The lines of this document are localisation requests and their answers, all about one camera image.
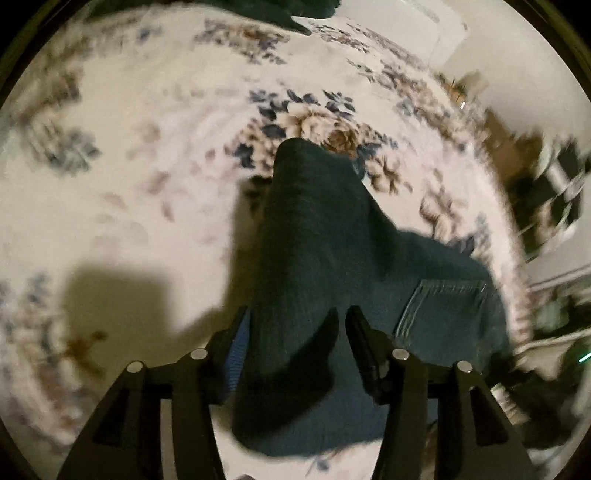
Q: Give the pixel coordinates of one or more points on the floral quilt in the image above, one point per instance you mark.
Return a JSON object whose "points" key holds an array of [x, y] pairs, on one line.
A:
{"points": [[138, 184]]}

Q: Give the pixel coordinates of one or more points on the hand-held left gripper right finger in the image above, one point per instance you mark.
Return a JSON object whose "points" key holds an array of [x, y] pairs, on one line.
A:
{"points": [[364, 350]]}

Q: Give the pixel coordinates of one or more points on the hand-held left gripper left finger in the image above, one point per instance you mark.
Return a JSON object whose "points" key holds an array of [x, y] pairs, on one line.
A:
{"points": [[236, 360]]}

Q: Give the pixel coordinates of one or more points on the white headboard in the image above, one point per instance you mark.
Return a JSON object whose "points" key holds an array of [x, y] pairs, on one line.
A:
{"points": [[415, 27]]}

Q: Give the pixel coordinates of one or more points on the dark blue jeans pants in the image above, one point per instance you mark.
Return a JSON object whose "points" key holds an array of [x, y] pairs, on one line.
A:
{"points": [[314, 258]]}

